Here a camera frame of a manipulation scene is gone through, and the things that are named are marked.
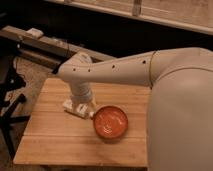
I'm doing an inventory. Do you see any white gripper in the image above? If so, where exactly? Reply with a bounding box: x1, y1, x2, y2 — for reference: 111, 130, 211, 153
63, 99, 96, 118

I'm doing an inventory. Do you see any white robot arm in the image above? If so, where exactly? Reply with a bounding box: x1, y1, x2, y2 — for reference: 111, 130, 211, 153
57, 47, 213, 171

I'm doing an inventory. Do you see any orange ceramic bowl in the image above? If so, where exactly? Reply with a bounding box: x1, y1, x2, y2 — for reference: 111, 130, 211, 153
93, 106, 128, 140

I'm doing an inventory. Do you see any black tripod stand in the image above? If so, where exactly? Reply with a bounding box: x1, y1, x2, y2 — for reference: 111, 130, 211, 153
0, 49, 31, 160

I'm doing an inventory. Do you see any small white box on beam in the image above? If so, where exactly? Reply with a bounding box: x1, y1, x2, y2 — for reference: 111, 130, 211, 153
26, 28, 43, 38

